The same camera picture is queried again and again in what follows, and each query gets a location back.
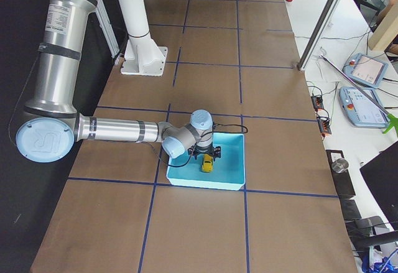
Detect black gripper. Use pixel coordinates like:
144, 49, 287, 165
188, 142, 221, 160

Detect yellow beetle toy car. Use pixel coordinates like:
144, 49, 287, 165
201, 154, 213, 173

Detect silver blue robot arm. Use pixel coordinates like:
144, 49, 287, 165
16, 0, 221, 162

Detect turquoise plastic bin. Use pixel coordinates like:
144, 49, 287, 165
166, 132, 246, 190

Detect orange black connector strip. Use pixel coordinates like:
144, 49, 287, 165
311, 95, 331, 137

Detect metal cup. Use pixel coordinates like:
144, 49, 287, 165
331, 158, 349, 174

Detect near teach pendant tablet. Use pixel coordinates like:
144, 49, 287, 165
339, 86, 389, 128

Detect teach pendant tablet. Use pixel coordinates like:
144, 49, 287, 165
339, 86, 389, 128
343, 53, 388, 88

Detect far teach pendant tablet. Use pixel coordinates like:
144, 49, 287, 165
343, 53, 388, 88

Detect black laptop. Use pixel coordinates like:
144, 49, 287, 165
360, 142, 397, 225

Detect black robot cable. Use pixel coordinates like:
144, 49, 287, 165
146, 123, 249, 169

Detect white pedestal column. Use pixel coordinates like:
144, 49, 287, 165
118, 0, 168, 76

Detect aluminium frame post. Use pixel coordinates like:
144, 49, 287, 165
297, 0, 340, 71

